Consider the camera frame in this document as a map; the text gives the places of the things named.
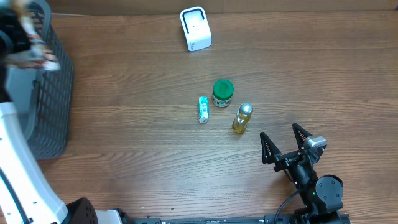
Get white barcode scanner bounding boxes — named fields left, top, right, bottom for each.
left=180, top=6, right=212, bottom=52

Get yellow oil bottle silver cap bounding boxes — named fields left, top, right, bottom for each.
left=232, top=102, right=253, bottom=134

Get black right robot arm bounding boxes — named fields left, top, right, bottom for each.
left=260, top=123, right=349, bottom=223

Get grey plastic basket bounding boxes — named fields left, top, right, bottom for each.
left=5, top=0, right=74, bottom=159

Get green lid jar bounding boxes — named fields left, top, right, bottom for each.
left=212, top=79, right=234, bottom=108

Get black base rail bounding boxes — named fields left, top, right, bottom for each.
left=130, top=213, right=352, bottom=224

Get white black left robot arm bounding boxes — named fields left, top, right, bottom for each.
left=1, top=1, right=131, bottom=224

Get small teal box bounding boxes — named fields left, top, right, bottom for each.
left=198, top=96, right=209, bottom=123

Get brown white snack packet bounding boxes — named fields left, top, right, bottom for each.
left=4, top=0, right=60, bottom=71

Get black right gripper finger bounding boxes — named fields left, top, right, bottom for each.
left=292, top=123, right=312, bottom=149
left=260, top=132, right=281, bottom=164

